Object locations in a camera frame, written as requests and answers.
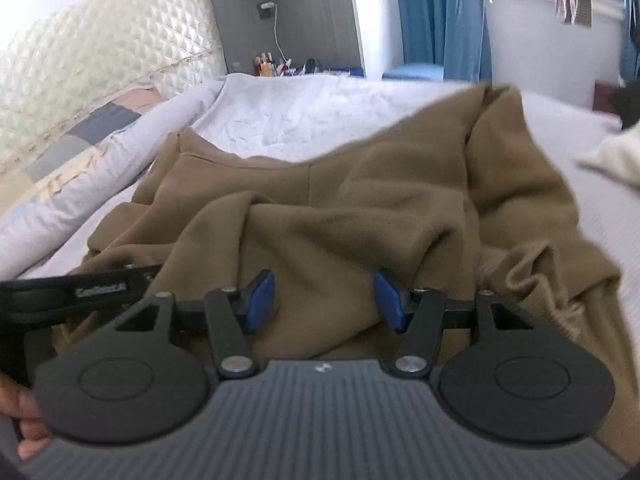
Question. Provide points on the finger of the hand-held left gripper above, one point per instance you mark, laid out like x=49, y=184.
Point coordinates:
x=100, y=290

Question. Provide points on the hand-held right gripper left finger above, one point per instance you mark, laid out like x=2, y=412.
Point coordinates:
x=260, y=300

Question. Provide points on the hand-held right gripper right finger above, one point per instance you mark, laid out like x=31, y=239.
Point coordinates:
x=387, y=300

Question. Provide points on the brown hoodie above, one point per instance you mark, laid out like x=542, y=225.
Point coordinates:
x=375, y=200

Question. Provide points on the person's left hand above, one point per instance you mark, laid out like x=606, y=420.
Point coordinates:
x=25, y=410

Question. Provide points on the patchwork pillow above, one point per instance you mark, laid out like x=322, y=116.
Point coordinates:
x=90, y=130

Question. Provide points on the blue covered chair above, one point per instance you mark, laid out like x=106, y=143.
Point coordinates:
x=415, y=71

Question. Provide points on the blue box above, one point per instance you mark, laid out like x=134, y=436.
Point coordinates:
x=345, y=71

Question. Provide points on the cluster of cosmetic bottles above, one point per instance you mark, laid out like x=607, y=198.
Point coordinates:
x=265, y=65

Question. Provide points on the cream quilted headboard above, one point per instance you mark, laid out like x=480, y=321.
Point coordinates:
x=100, y=50

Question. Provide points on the white grey striped sweater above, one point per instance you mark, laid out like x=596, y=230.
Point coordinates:
x=620, y=155

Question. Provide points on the black white striped sock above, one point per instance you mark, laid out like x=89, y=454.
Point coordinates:
x=564, y=0
x=582, y=7

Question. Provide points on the light blue curtain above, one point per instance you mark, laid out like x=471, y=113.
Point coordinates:
x=631, y=45

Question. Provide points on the white wall charger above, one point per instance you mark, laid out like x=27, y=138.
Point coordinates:
x=266, y=6

